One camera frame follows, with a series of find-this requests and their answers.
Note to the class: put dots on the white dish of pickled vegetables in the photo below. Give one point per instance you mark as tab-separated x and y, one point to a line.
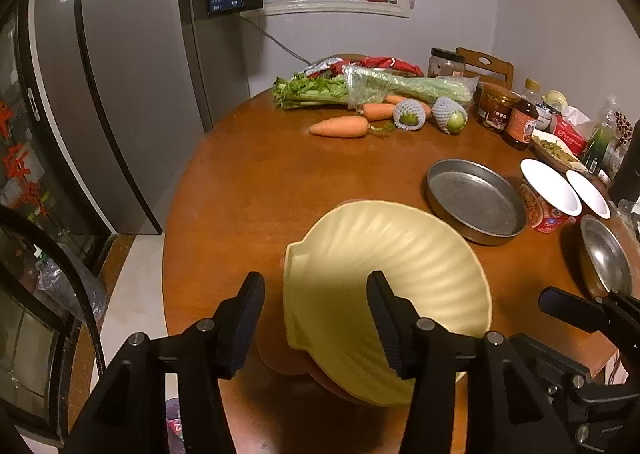
555	149

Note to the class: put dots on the lime in foam net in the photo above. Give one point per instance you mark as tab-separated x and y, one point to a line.
407	116
452	121

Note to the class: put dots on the red instant noodle cup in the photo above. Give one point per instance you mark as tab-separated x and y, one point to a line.
542	214

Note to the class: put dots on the glass door with red decoration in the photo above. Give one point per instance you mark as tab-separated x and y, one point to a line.
30	184

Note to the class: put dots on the pale round cap container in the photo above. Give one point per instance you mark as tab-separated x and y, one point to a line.
555	100

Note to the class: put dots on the wooden chair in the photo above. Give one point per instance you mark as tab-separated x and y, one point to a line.
492	69

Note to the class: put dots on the silver and red snack packet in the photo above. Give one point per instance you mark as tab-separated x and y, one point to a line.
325	66

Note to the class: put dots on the round grey metal pan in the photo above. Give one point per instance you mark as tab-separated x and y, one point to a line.
470	199

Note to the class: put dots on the stainless steel bowl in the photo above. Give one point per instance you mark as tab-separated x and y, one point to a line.
605	254

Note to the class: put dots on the clear plastic bottle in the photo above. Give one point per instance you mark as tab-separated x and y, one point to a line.
631	214

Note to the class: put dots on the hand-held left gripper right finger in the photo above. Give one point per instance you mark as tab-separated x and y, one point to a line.
390	334

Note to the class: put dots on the clear plastic bag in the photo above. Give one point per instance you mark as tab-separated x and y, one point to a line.
70	284

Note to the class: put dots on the green liquid plastic bottle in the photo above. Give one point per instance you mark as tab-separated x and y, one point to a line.
597	146

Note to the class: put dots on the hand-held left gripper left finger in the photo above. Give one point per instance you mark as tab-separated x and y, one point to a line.
240	334

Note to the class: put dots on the dark soy sauce bottle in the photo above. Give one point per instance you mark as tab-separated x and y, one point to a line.
520	126

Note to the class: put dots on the celery bunch in plastic bag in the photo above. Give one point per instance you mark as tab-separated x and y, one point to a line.
310	90

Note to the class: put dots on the dried seed pod decoration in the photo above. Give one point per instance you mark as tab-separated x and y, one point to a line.
623	126

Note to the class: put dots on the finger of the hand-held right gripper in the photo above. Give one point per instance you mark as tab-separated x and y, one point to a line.
565	306
575	374

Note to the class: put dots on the carrot with green top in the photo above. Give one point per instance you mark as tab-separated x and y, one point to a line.
340	127

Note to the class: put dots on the glass jar with black lid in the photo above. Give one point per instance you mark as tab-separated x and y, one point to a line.
445	66

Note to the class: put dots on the chili sauce jar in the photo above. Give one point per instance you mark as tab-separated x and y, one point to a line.
495	114

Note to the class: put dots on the grey refrigerator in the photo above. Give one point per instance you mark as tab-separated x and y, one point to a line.
125	84

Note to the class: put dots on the red tissue box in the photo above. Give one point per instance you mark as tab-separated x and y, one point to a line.
567	134

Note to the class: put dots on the yellow ribbed bowl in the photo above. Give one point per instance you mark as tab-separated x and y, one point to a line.
390	244

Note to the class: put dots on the orange plastic bowl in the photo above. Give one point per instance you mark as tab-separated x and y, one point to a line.
290	359

